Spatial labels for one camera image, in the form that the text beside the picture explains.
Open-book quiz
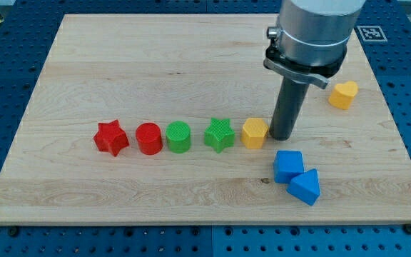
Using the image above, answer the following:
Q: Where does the green star block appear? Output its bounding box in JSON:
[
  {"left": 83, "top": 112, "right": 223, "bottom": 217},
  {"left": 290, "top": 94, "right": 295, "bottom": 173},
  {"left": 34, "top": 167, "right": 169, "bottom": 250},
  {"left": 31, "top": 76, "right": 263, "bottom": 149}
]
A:
[{"left": 204, "top": 118, "right": 235, "bottom": 153}]

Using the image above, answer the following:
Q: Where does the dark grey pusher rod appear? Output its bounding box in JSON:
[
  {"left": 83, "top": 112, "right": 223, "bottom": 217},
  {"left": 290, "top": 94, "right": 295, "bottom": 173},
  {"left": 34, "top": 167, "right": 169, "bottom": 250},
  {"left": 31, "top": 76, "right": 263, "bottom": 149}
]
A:
[{"left": 269, "top": 78, "right": 309, "bottom": 141}]

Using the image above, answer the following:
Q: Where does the white fiducial marker tag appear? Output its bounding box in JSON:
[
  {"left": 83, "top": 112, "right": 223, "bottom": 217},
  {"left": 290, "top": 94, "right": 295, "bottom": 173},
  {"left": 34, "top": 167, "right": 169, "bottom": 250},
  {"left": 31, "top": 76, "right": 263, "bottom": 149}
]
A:
[{"left": 357, "top": 25, "right": 387, "bottom": 42}]

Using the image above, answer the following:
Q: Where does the blue triangle block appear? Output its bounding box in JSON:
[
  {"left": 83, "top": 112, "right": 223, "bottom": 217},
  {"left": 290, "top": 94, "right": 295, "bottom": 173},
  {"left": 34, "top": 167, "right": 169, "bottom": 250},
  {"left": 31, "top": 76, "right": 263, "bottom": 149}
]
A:
[{"left": 287, "top": 168, "right": 321, "bottom": 206}]

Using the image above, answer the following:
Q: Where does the black clamp with silver lever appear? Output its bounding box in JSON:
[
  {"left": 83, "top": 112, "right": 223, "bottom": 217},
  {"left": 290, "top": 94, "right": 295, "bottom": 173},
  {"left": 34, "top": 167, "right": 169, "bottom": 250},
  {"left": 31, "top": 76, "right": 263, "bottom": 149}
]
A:
[{"left": 263, "top": 45, "right": 347, "bottom": 89}]

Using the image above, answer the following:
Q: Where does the green cylinder block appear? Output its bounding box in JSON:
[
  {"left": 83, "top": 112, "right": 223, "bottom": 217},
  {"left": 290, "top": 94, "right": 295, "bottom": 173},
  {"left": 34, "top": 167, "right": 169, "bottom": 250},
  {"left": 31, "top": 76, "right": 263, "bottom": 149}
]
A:
[{"left": 166, "top": 121, "right": 191, "bottom": 153}]

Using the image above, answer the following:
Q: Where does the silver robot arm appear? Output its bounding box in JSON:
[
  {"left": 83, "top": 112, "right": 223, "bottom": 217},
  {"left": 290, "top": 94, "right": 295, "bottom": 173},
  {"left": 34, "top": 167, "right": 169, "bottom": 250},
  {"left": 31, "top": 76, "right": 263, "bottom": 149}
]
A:
[{"left": 263, "top": 0, "right": 365, "bottom": 141}]

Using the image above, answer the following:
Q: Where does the red cylinder block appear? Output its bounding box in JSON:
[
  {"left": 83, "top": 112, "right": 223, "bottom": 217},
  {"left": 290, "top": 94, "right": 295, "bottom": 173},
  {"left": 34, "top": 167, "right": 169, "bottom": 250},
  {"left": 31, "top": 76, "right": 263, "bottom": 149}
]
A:
[{"left": 136, "top": 122, "right": 163, "bottom": 155}]

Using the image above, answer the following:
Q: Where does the yellow heart block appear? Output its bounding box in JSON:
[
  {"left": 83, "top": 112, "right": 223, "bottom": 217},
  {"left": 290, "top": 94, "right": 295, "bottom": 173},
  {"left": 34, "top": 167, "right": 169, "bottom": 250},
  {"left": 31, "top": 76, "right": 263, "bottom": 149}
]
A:
[{"left": 328, "top": 81, "right": 359, "bottom": 110}]

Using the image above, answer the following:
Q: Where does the red star block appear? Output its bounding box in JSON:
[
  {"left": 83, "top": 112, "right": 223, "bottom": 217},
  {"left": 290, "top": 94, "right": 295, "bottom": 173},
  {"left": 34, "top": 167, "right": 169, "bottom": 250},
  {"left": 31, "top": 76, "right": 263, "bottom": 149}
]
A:
[{"left": 93, "top": 119, "right": 130, "bottom": 157}]

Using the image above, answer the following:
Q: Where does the blue cube block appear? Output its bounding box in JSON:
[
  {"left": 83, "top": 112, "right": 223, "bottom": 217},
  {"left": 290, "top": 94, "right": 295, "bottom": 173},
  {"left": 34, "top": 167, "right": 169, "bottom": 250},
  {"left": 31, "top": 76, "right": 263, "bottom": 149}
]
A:
[{"left": 273, "top": 150, "right": 304, "bottom": 183}]

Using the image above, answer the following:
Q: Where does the yellow hexagon block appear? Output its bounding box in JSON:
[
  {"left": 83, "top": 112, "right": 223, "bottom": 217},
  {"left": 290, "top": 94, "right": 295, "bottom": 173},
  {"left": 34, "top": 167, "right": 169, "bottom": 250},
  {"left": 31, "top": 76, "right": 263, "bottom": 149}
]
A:
[{"left": 240, "top": 118, "right": 269, "bottom": 149}]

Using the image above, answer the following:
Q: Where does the wooden board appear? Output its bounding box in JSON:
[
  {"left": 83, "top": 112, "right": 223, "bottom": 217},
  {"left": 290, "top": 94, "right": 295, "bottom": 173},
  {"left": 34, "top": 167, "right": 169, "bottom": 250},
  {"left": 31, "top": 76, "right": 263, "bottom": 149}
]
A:
[{"left": 0, "top": 14, "right": 411, "bottom": 226}]

